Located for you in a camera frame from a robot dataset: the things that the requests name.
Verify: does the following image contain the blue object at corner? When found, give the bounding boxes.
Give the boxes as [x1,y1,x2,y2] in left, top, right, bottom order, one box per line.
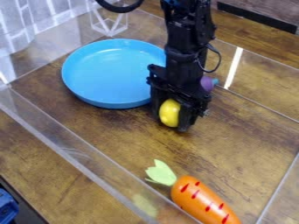
[0,188,18,224]

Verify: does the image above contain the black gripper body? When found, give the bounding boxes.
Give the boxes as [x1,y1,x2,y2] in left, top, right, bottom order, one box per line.
[145,64,213,113]

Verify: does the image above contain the yellow toy lemon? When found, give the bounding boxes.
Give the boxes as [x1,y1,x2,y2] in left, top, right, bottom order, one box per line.
[159,99,181,128]

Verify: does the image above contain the black cable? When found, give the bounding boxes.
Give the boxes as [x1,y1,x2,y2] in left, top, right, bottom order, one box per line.
[94,0,145,14]

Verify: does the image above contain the purple toy eggplant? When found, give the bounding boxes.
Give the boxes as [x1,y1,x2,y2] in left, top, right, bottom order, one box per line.
[200,75,219,93]

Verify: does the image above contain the black bar on table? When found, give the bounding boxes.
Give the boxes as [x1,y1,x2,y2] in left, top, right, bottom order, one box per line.
[217,2,299,35]

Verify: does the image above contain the clear acrylic enclosure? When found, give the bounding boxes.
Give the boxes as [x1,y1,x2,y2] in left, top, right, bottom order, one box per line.
[0,11,299,224]

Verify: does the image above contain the blue round tray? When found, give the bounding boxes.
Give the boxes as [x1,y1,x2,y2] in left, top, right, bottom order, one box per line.
[60,38,164,109]

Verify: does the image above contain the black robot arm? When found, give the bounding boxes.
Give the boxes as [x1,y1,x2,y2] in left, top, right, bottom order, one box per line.
[147,0,217,131]

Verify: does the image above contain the orange toy carrot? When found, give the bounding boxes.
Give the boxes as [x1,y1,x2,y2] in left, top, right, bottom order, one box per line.
[144,159,241,224]

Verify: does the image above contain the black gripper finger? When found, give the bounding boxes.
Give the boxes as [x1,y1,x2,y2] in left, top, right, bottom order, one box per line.
[177,101,208,132]
[151,87,165,120]

